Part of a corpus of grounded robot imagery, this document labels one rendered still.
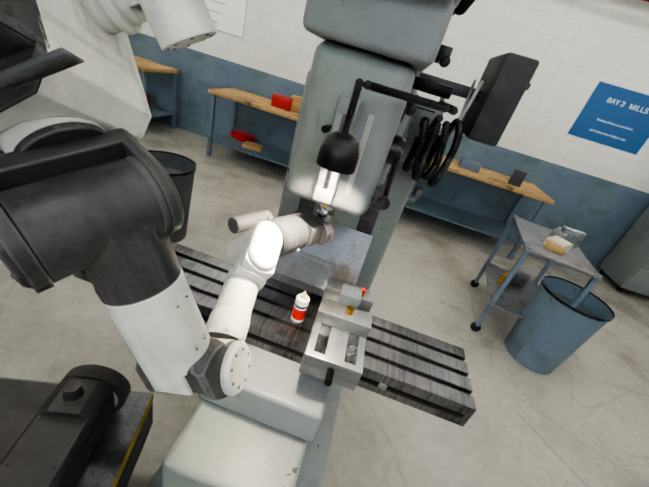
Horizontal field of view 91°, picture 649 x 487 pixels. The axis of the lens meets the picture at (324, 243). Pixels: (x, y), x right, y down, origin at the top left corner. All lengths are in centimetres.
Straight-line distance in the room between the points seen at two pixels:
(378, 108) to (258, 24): 481
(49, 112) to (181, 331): 26
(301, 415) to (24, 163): 77
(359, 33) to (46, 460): 119
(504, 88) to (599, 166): 474
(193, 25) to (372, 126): 37
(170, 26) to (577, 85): 514
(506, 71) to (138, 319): 92
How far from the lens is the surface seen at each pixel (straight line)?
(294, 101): 469
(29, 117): 41
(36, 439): 122
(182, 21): 43
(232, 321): 58
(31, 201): 37
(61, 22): 43
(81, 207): 36
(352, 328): 91
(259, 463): 98
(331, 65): 69
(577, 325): 283
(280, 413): 95
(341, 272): 124
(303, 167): 72
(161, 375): 48
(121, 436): 139
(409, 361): 104
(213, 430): 101
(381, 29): 64
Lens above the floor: 160
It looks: 29 degrees down
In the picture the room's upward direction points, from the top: 17 degrees clockwise
